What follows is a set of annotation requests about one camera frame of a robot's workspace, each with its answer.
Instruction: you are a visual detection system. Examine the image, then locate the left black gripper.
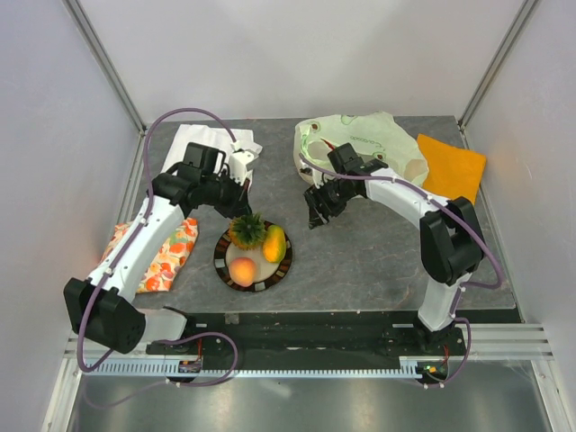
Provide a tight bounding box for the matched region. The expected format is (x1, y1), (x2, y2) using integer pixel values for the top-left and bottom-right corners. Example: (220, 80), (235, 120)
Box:
(201, 168), (251, 221)

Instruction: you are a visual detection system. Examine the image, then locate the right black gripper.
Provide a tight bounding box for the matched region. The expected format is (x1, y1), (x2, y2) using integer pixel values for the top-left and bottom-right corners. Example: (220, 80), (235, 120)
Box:
(302, 176), (356, 230)

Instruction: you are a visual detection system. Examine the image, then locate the fake mango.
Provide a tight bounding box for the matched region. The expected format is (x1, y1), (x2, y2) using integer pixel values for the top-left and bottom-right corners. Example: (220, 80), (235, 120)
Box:
(262, 225), (286, 263)

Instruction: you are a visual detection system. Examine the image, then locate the fake pineapple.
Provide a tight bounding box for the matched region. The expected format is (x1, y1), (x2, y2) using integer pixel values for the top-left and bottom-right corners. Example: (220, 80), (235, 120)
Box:
(229, 213), (266, 250)

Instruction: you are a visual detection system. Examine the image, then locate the fake peach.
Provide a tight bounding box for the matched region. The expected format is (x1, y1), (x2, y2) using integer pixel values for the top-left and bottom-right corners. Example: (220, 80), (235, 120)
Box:
(229, 257), (257, 287)

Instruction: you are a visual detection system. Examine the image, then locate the light green plastic bag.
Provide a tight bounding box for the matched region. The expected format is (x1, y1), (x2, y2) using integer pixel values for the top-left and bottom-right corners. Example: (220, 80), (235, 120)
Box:
(293, 112), (428, 186)

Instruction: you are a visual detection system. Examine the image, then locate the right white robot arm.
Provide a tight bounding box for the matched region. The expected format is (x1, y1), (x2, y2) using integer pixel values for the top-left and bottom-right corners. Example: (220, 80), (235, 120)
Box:
(299, 144), (485, 355)

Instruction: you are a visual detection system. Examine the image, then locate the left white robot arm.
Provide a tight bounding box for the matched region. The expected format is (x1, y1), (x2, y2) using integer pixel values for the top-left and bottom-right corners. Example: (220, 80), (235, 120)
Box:
(64, 143), (257, 354)

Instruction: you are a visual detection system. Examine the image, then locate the fake red pepper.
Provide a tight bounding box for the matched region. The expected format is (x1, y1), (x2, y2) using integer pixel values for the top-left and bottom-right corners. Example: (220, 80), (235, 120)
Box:
(322, 139), (336, 150)

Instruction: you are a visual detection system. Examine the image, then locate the white folded cloth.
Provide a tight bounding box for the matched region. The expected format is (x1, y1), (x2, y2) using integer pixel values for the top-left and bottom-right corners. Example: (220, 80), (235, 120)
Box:
(161, 124), (254, 174)

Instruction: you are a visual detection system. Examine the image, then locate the dark rimmed ceramic plate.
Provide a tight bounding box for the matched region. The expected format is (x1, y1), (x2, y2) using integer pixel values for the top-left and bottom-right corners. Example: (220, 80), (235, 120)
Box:
(213, 220), (293, 293)

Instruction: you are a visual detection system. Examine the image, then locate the floral patterned cloth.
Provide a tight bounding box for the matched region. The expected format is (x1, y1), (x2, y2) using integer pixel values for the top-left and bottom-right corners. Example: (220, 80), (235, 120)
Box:
(98, 217), (200, 294)

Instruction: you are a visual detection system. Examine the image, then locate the orange folded cloth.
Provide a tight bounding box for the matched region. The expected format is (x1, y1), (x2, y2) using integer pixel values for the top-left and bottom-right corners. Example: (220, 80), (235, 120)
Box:
(417, 134), (487, 204)

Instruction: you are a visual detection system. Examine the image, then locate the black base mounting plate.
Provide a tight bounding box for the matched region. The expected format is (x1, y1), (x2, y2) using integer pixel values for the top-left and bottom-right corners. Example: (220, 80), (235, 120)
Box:
(137, 310), (469, 361)

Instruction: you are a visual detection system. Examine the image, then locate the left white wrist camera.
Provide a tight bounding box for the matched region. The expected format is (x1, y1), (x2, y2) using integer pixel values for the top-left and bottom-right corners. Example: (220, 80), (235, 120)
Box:
(227, 140), (262, 185)

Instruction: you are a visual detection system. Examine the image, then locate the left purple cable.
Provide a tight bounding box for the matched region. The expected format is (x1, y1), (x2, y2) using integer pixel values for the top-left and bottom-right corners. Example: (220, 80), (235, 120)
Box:
(75, 107), (239, 410)

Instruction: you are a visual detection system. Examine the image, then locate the purple cable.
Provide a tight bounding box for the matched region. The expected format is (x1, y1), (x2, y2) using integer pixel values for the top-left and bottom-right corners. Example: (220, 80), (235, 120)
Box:
(299, 150), (504, 391)
(75, 107), (239, 410)

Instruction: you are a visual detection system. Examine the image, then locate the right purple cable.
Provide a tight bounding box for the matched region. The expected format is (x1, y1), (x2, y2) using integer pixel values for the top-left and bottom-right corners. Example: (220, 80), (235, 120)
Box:
(299, 150), (504, 391)

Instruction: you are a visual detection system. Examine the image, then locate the left aluminium frame post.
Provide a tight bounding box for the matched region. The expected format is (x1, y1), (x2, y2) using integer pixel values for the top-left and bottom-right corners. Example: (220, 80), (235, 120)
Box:
(60, 0), (149, 134)

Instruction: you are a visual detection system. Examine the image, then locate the aluminium frame post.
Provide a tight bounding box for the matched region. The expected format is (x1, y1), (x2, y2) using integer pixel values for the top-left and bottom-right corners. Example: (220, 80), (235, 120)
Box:
(60, 0), (149, 134)
(457, 0), (541, 132)

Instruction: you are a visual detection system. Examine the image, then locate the white slotted cable duct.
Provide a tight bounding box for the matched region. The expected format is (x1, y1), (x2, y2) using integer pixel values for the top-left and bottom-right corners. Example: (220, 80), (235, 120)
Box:
(92, 358), (424, 379)

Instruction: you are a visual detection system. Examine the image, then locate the aluminium front rail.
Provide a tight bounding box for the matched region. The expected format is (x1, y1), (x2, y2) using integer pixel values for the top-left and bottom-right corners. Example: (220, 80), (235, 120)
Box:
(83, 321), (553, 367)

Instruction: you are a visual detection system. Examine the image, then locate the right aluminium frame post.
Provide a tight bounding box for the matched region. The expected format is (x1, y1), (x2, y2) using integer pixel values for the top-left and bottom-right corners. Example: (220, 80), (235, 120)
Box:
(457, 0), (541, 132)

